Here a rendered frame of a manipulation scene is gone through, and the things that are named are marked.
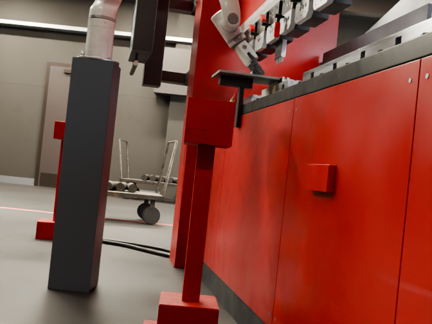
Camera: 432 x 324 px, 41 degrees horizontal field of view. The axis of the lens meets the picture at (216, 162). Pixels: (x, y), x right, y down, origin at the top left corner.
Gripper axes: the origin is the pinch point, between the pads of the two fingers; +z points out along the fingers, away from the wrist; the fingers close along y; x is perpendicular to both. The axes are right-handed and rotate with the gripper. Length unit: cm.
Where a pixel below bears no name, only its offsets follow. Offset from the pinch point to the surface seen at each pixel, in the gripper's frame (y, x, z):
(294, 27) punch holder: -23.5, -16.4, -6.4
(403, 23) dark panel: -10, -63, 18
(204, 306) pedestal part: -57, 75, 55
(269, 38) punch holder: 4.8, -14.2, -10.3
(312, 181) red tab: -100, 30, 34
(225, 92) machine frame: 85, 1, -3
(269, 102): -43.7, 14.1, 11.8
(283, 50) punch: -4.7, -13.5, -1.9
